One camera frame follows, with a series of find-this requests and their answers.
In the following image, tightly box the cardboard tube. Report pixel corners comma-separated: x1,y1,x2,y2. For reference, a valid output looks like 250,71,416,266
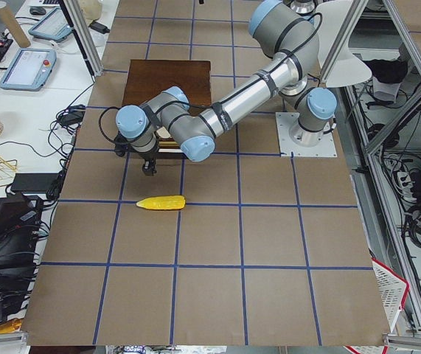
0,1,31,48

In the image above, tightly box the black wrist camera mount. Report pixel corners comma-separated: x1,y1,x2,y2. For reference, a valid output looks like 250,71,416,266
114,133,130,157

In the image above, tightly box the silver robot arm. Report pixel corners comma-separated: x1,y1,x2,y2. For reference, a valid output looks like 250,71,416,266
112,1,337,176

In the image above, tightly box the aluminium frame post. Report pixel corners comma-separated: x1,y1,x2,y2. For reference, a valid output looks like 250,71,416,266
59,0,103,77

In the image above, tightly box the blue teach pendant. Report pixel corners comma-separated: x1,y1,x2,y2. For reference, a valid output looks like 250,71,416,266
0,49,57,91
28,7,72,42

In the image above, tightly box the yellow toy corn cob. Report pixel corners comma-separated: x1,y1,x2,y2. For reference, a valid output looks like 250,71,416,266
136,195,186,211

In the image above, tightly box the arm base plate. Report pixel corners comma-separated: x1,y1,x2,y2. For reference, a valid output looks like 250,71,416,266
276,112,337,158

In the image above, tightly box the dark wooden drawer box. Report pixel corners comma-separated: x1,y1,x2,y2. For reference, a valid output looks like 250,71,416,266
122,59,212,105

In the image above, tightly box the white plastic chair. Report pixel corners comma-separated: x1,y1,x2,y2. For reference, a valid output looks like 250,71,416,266
314,1,372,88

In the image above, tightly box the black power adapter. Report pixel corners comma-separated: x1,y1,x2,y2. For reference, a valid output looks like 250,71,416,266
89,21,110,34

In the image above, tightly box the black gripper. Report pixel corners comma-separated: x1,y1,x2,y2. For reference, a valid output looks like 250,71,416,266
138,147,159,176

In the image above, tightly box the white red plastic basket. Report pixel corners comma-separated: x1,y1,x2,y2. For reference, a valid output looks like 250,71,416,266
372,258,409,333

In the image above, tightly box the light wood drawer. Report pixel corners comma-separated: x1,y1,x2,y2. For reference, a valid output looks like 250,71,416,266
155,127,181,153

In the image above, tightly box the black corrugated cable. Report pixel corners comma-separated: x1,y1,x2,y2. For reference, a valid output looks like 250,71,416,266
98,106,122,145

